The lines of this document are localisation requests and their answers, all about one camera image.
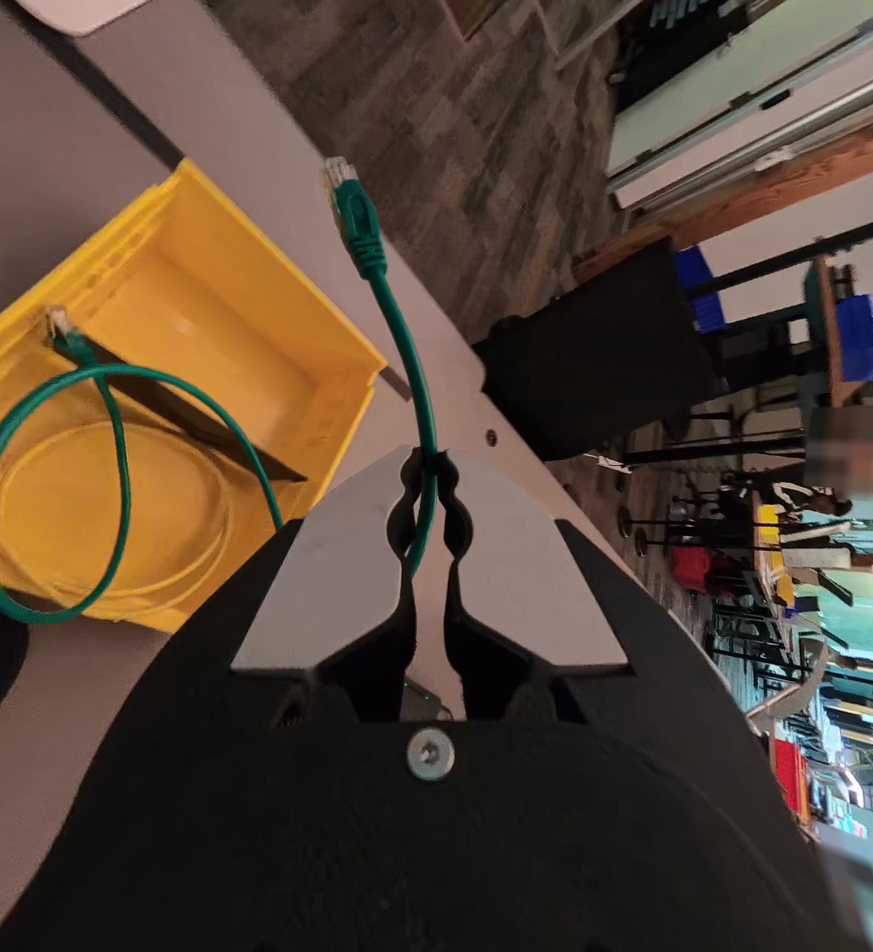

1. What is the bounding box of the yellow ethernet cable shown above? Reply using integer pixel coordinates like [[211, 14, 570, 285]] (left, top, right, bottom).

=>
[[0, 420, 236, 603]]

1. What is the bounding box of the dark grey adapter box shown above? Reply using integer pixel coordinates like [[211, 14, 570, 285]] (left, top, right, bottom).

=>
[[403, 673, 454, 722]]

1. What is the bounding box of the black stanchion post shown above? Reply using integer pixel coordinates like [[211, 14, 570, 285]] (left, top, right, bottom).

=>
[[633, 530, 750, 557], [617, 506, 750, 533]]

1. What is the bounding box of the brown wooden post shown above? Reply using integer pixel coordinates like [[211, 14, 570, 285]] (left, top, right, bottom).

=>
[[574, 112, 873, 285]]

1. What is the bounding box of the black office chair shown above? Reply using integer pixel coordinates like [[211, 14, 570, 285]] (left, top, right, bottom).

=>
[[472, 237, 714, 464]]

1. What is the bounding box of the white board stand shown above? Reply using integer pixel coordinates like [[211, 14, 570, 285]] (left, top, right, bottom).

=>
[[16, 0, 147, 37]]

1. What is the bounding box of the blue storage bin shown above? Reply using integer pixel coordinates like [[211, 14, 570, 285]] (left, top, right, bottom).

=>
[[676, 245, 729, 333], [832, 294, 873, 384]]

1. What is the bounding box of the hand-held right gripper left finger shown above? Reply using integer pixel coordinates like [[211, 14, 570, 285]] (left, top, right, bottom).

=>
[[232, 445, 424, 721]]

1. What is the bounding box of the green ethernet cable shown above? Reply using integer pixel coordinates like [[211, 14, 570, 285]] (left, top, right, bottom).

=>
[[0, 156, 441, 626]]

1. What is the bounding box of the yellow plastic bin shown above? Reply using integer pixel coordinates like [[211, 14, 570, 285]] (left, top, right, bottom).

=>
[[0, 158, 389, 633]]

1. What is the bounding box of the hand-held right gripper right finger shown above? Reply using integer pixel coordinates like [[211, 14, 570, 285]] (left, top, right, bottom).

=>
[[435, 450, 631, 721]]

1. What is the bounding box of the black bin divider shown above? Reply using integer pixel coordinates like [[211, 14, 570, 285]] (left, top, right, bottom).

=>
[[53, 338, 309, 484]]

